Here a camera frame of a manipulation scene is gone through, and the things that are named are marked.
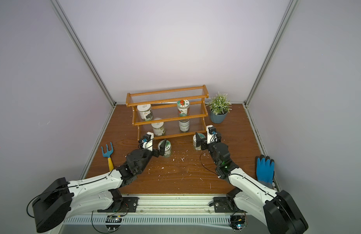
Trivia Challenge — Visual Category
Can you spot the jar with green leaf lid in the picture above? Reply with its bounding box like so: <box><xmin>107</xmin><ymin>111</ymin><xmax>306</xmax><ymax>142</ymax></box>
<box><xmin>158</xmin><ymin>139</ymin><xmax>172</xmax><ymax>158</ymax></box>

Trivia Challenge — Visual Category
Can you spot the jar with red strawberry lid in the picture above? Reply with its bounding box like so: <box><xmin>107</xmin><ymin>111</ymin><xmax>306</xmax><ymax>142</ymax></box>
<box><xmin>177</xmin><ymin>99</ymin><xmax>190</xmax><ymax>117</ymax></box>

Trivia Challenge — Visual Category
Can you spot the jar with plain white lid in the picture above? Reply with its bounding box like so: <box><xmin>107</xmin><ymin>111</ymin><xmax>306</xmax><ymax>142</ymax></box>
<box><xmin>137</xmin><ymin>104</ymin><xmax>153</xmax><ymax>121</ymax></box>

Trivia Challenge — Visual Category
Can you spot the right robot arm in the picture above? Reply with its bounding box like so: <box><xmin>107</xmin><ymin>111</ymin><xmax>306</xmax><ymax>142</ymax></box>
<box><xmin>195</xmin><ymin>130</ymin><xmax>309</xmax><ymax>234</ymax></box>

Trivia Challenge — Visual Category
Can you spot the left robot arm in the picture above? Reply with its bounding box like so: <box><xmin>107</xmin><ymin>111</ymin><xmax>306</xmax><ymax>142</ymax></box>
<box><xmin>32</xmin><ymin>143</ymin><xmax>166</xmax><ymax>233</ymax></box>

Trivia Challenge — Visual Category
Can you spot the wooden three-tier shelf rack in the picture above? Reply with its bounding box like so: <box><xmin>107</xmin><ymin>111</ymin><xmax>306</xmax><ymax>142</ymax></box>
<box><xmin>126</xmin><ymin>85</ymin><xmax>209</xmax><ymax>139</ymax></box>

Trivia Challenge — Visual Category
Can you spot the blue garden hand rake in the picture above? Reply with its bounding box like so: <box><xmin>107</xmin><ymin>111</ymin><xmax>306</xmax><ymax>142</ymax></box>
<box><xmin>101</xmin><ymin>142</ymin><xmax>114</xmax><ymax>172</ymax></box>

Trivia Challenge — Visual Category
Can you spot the potted green plant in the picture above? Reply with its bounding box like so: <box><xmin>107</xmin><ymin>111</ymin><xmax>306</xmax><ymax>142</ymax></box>
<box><xmin>207</xmin><ymin>93</ymin><xmax>232</xmax><ymax>124</ymax></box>

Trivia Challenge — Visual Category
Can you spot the blue gardening glove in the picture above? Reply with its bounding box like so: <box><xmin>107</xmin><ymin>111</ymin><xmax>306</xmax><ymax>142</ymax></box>
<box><xmin>255</xmin><ymin>155</ymin><xmax>275</xmax><ymax>189</ymax></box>

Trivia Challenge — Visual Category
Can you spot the left controller board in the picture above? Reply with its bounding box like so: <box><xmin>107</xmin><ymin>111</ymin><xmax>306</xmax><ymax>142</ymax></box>
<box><xmin>105</xmin><ymin>215</ymin><xmax>123</xmax><ymax>233</ymax></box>

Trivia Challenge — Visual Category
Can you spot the controller board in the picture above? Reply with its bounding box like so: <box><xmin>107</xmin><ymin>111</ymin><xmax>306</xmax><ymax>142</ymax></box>
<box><xmin>105</xmin><ymin>215</ymin><xmax>123</xmax><ymax>233</ymax></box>
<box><xmin>229</xmin><ymin>215</ymin><xmax>247</xmax><ymax>231</ymax></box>

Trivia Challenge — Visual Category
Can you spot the right controller board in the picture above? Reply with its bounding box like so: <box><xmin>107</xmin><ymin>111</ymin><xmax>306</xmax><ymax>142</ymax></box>
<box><xmin>229</xmin><ymin>215</ymin><xmax>247</xmax><ymax>231</ymax></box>

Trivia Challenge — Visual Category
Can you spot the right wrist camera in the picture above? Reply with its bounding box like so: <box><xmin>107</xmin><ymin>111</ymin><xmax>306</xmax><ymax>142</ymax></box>
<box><xmin>206</xmin><ymin>125</ymin><xmax>221</xmax><ymax>144</ymax></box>

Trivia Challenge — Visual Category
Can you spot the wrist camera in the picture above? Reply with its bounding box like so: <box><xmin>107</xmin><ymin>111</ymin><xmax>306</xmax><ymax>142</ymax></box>
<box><xmin>206</xmin><ymin>125</ymin><xmax>221</xmax><ymax>144</ymax></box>
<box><xmin>138</xmin><ymin>132</ymin><xmax>154</xmax><ymax>151</ymax></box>

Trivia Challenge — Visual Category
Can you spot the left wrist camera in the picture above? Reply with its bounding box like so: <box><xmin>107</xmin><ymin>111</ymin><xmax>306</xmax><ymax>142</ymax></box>
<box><xmin>138</xmin><ymin>132</ymin><xmax>154</xmax><ymax>151</ymax></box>

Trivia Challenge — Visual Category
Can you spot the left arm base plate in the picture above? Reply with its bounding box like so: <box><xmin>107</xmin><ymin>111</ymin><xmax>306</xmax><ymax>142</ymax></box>
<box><xmin>97</xmin><ymin>197</ymin><xmax>139</xmax><ymax>213</ymax></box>

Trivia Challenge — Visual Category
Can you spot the aluminium front rail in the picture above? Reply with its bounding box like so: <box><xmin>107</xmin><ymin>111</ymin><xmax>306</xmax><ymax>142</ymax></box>
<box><xmin>56</xmin><ymin>194</ymin><xmax>295</xmax><ymax>225</ymax></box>

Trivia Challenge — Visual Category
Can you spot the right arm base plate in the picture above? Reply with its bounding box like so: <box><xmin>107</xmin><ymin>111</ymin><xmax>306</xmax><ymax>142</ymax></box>
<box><xmin>208</xmin><ymin>197</ymin><xmax>244</xmax><ymax>213</ymax></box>

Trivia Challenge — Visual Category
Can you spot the right aluminium corner post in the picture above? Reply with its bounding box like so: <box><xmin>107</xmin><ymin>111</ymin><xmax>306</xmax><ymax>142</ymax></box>
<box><xmin>244</xmin><ymin>0</ymin><xmax>300</xmax><ymax>106</ymax></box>

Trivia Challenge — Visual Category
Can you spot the aluminium corner post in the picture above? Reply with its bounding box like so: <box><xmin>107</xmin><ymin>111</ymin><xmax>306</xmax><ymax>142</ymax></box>
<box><xmin>50</xmin><ymin>0</ymin><xmax>117</xmax><ymax>107</ymax></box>
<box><xmin>244</xmin><ymin>0</ymin><xmax>300</xmax><ymax>106</ymax></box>

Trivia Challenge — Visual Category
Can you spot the left aluminium corner post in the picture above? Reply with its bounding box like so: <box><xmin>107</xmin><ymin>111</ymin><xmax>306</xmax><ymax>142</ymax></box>
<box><xmin>50</xmin><ymin>0</ymin><xmax>117</xmax><ymax>107</ymax></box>

